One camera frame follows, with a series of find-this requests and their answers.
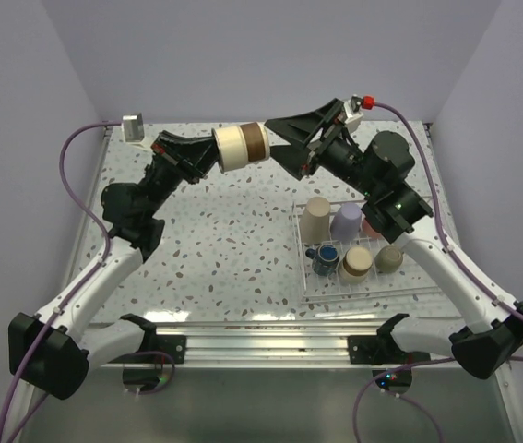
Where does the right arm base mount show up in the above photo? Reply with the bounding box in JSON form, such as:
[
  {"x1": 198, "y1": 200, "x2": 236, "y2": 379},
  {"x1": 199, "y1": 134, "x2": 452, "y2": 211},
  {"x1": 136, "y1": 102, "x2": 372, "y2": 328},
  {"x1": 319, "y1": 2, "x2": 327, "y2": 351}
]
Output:
[{"x1": 347, "y1": 314, "x2": 431, "y2": 394}]

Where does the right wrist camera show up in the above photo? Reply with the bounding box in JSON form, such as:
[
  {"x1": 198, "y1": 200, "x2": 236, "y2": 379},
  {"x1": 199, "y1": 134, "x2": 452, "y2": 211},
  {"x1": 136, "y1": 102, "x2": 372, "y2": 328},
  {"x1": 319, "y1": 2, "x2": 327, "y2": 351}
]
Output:
[{"x1": 339, "y1": 95, "x2": 374, "y2": 133}]

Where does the pink plastic cup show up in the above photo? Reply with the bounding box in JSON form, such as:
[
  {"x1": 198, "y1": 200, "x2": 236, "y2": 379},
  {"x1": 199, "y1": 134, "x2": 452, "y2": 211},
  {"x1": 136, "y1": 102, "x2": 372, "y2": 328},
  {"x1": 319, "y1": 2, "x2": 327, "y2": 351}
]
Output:
[{"x1": 361, "y1": 219, "x2": 382, "y2": 239}]

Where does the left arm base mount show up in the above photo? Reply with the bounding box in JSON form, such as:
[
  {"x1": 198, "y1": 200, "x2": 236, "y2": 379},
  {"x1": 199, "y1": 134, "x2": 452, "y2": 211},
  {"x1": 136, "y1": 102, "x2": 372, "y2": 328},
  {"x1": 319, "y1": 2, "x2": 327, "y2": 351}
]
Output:
[{"x1": 114, "y1": 314, "x2": 187, "y2": 397}]

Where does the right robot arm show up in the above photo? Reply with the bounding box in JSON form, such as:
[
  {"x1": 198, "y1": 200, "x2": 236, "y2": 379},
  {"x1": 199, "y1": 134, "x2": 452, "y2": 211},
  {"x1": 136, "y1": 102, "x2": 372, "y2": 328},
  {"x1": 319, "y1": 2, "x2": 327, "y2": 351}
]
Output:
[{"x1": 265, "y1": 97, "x2": 523, "y2": 379}]

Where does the dark blue mug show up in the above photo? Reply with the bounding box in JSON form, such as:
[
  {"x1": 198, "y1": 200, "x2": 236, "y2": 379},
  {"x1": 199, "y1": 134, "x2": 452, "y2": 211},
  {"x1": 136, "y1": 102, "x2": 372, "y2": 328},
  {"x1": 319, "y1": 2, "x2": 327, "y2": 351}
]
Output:
[{"x1": 305, "y1": 244, "x2": 340, "y2": 277}]

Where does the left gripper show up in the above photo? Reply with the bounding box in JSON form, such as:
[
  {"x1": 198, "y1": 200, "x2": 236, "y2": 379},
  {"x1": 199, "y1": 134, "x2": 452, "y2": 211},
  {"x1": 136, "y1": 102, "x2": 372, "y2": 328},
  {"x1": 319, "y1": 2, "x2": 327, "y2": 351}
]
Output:
[{"x1": 139, "y1": 130, "x2": 232, "y2": 218}]

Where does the clear acrylic dish rack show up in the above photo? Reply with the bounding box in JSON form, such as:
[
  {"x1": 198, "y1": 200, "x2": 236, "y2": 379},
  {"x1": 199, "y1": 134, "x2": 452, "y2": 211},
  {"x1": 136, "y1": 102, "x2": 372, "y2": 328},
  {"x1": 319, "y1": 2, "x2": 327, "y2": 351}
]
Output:
[{"x1": 291, "y1": 200, "x2": 440, "y2": 304}]

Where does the steel cup front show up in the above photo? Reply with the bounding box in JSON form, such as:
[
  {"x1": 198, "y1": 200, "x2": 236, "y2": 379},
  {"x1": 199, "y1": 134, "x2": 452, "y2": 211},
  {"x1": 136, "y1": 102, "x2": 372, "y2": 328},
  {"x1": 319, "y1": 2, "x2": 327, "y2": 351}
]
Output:
[{"x1": 339, "y1": 246, "x2": 374, "y2": 284}]

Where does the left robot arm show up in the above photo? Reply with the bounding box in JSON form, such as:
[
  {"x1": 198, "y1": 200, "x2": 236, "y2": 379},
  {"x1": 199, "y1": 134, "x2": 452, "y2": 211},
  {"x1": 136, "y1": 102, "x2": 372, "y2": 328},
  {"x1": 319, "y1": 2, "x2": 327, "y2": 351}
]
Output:
[{"x1": 8, "y1": 131, "x2": 220, "y2": 400}]

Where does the lilac plastic cup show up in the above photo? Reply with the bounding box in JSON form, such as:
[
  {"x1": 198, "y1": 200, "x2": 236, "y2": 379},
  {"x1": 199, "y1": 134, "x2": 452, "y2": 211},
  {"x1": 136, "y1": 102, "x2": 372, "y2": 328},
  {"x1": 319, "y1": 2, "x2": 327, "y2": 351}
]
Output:
[{"x1": 330, "y1": 202, "x2": 363, "y2": 242}]

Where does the aluminium rail frame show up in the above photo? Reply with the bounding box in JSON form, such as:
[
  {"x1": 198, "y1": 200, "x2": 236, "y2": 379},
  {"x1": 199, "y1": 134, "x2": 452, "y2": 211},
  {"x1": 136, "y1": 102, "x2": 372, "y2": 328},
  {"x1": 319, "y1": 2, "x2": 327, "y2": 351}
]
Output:
[{"x1": 2, "y1": 120, "x2": 516, "y2": 443}]

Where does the beige plastic cup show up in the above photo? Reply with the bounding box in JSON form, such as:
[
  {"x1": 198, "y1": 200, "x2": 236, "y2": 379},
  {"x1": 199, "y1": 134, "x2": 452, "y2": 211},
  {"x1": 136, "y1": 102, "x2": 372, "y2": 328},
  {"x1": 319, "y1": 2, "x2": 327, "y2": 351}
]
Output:
[{"x1": 299, "y1": 197, "x2": 330, "y2": 245}]

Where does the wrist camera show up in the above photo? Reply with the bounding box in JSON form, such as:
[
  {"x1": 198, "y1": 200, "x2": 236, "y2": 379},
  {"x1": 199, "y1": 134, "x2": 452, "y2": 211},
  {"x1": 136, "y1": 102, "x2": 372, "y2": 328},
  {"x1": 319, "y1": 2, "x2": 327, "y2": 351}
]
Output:
[
  {"x1": 121, "y1": 113, "x2": 154, "y2": 152},
  {"x1": 339, "y1": 95, "x2": 374, "y2": 133}
]

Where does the small steel mug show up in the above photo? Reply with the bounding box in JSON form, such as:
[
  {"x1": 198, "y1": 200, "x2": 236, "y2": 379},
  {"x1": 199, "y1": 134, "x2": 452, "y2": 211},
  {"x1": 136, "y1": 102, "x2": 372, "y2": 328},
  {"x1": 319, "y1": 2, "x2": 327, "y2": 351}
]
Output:
[{"x1": 374, "y1": 245, "x2": 404, "y2": 274}]

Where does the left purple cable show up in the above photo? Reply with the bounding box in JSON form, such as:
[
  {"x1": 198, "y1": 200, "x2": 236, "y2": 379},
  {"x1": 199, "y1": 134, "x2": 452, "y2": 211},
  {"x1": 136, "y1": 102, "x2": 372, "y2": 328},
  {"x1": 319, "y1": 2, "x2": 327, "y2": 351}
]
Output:
[{"x1": 0, "y1": 120, "x2": 124, "y2": 443}]

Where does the cream metal cup brown band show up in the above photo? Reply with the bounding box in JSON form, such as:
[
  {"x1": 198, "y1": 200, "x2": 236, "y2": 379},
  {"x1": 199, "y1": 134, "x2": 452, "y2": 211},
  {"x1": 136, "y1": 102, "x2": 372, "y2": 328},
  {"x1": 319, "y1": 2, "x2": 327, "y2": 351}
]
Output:
[{"x1": 212, "y1": 122, "x2": 270, "y2": 173}]

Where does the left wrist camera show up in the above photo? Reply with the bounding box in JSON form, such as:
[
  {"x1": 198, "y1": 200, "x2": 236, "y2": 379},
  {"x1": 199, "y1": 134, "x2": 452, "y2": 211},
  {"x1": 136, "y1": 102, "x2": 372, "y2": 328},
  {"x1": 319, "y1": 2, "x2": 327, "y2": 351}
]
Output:
[{"x1": 121, "y1": 113, "x2": 154, "y2": 152}]

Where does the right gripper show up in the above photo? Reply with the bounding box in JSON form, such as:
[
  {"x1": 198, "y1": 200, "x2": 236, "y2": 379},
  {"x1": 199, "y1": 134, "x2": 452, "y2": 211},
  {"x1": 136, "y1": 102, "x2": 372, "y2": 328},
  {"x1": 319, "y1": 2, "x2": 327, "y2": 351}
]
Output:
[{"x1": 264, "y1": 99, "x2": 380, "y2": 198}]

